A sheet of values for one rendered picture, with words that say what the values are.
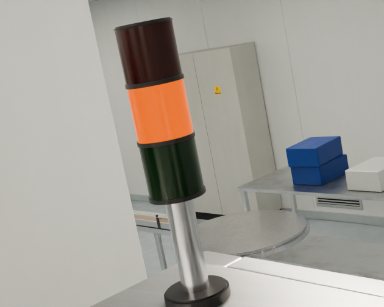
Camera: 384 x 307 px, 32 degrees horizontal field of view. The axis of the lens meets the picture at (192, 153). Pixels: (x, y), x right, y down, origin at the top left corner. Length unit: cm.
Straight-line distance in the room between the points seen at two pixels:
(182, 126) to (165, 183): 5
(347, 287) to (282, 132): 709
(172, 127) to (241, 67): 692
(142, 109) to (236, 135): 701
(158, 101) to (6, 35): 156
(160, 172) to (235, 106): 691
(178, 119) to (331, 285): 20
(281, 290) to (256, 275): 5
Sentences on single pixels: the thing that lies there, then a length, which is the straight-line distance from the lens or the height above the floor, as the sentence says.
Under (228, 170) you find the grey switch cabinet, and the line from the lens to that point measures 781.
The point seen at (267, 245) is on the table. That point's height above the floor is 93.
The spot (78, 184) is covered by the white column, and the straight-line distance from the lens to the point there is 219.
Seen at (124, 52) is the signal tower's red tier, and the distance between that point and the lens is 56.
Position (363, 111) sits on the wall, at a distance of 697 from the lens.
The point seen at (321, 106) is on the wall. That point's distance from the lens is 725.
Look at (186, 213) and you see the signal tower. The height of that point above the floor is 218.
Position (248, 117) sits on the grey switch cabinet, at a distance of 752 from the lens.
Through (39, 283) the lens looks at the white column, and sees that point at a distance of 216.
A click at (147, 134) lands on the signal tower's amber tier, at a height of 226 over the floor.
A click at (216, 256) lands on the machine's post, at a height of 210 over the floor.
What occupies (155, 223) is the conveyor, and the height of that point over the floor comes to 92.
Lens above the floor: 234
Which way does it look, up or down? 10 degrees down
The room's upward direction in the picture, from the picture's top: 11 degrees counter-clockwise
